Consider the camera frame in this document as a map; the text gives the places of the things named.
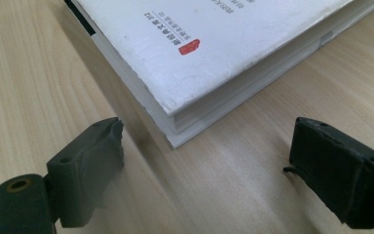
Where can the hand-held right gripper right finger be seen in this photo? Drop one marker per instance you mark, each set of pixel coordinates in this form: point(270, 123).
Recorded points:
point(334, 165)

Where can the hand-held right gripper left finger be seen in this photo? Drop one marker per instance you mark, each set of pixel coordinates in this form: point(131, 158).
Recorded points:
point(87, 169)

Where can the white book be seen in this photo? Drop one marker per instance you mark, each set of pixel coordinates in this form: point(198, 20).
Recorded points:
point(207, 58)

